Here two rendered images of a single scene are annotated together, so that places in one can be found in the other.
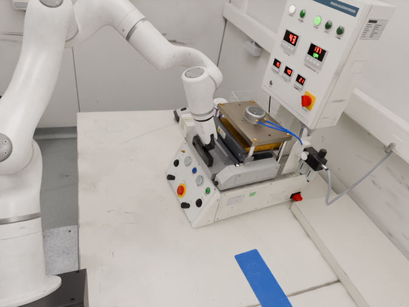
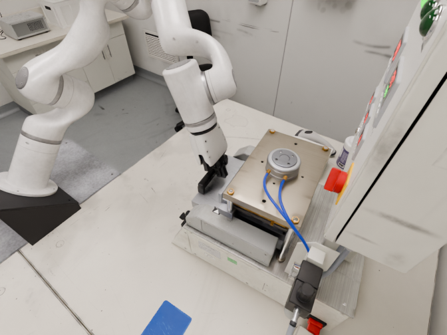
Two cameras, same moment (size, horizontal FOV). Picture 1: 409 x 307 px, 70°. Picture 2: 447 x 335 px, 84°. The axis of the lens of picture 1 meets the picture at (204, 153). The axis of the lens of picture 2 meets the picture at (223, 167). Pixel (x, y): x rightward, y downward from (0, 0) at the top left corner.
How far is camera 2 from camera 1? 0.83 m
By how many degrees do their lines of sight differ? 46
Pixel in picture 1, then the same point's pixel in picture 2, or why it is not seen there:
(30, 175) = (66, 113)
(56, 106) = (259, 96)
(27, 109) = (56, 59)
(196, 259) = (138, 268)
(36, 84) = (72, 41)
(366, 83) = not seen: outside the picture
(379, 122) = not seen: outside the picture
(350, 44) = (426, 68)
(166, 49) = (167, 28)
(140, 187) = (185, 178)
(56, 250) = (92, 180)
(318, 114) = (336, 219)
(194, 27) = not seen: hidden behind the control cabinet
